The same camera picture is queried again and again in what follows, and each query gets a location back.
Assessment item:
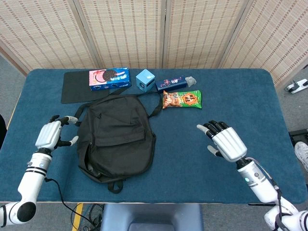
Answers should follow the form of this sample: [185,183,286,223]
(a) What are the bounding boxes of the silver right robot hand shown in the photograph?
[196,120,248,163]

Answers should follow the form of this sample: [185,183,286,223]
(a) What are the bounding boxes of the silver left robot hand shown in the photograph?
[35,115,79,153]

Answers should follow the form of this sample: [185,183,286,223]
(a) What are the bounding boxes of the black backpack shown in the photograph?
[73,88,164,194]

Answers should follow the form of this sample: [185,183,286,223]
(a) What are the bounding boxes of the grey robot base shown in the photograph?
[100,204,205,231]

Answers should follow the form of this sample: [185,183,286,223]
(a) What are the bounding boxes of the blue table cloth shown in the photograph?
[4,68,308,205]

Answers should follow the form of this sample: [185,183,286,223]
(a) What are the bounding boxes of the black flat mat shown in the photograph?
[61,71,110,104]

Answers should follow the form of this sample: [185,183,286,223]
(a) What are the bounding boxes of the green orange snack bag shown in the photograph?
[162,90,203,110]

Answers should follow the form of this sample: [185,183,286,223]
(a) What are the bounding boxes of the black floor box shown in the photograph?
[288,129,308,145]

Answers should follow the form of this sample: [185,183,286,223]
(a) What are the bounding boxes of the grey sneaker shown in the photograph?
[294,141,308,173]

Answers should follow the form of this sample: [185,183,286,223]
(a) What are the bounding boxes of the blue cookie box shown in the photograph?
[89,67,132,91]

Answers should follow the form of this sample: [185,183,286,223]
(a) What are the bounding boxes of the dark blue long box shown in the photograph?
[155,75,188,93]

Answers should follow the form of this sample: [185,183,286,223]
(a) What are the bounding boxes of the white floor device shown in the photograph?
[284,79,308,94]

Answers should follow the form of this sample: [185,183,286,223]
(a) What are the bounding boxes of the light blue cube box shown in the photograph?
[135,69,156,93]

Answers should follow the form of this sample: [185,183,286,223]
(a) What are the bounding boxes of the woven folding screen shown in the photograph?
[0,0,308,87]

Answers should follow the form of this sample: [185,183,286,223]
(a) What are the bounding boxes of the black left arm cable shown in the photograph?
[44,177,102,231]

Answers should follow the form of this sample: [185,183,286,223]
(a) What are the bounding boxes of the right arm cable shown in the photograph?
[247,157,284,231]

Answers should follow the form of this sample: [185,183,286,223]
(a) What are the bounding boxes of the black floor cables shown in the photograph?
[71,203,104,231]

